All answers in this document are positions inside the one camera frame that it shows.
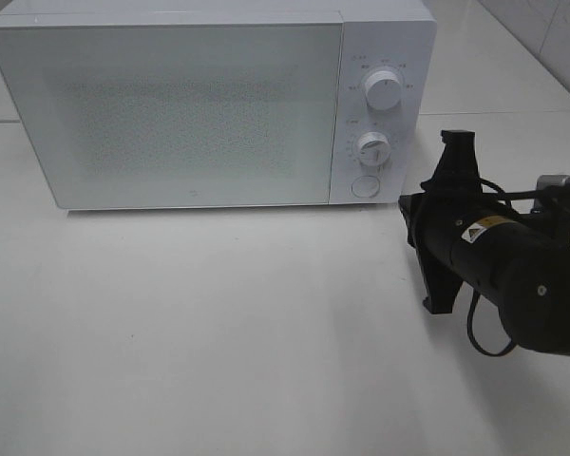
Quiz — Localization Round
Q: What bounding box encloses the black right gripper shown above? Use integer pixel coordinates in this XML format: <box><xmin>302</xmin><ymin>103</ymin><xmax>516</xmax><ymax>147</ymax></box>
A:
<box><xmin>398</xmin><ymin>129</ymin><xmax>485</xmax><ymax>314</ymax></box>

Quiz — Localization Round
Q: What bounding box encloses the round door release button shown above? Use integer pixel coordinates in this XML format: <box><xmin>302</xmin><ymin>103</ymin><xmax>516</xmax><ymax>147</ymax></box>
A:
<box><xmin>351</xmin><ymin>176</ymin><xmax>380</xmax><ymax>199</ymax></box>

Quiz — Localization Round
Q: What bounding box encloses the white timer knob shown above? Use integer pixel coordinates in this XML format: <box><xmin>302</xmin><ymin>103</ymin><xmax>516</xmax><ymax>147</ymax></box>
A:
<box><xmin>355</xmin><ymin>132</ymin><xmax>391</xmax><ymax>167</ymax></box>

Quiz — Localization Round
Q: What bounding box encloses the white microwave door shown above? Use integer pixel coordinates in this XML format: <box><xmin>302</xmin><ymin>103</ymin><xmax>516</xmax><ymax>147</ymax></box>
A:
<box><xmin>0</xmin><ymin>24</ymin><xmax>341</xmax><ymax>210</ymax></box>

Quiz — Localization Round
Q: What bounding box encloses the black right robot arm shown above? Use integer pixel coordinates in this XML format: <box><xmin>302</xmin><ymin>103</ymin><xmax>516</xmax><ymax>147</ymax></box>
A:
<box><xmin>398</xmin><ymin>130</ymin><xmax>570</xmax><ymax>356</ymax></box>

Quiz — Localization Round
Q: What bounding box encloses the white microwave oven body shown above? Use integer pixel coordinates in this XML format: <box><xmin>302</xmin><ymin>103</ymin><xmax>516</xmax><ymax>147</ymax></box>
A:
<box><xmin>0</xmin><ymin>1</ymin><xmax>436</xmax><ymax>208</ymax></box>

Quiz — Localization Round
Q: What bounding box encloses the white upper power knob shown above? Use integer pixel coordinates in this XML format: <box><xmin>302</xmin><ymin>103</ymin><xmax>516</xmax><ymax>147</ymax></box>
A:
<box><xmin>363</xmin><ymin>68</ymin><xmax>403</xmax><ymax>111</ymax></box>

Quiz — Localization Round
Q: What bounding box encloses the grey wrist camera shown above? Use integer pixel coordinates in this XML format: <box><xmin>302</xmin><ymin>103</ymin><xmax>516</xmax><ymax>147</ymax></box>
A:
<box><xmin>531</xmin><ymin>174</ymin><xmax>570</xmax><ymax>213</ymax></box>

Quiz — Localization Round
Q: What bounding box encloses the black camera cable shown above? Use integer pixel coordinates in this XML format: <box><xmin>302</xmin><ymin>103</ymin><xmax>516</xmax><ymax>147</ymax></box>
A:
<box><xmin>420</xmin><ymin>178</ymin><xmax>570</xmax><ymax>357</ymax></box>

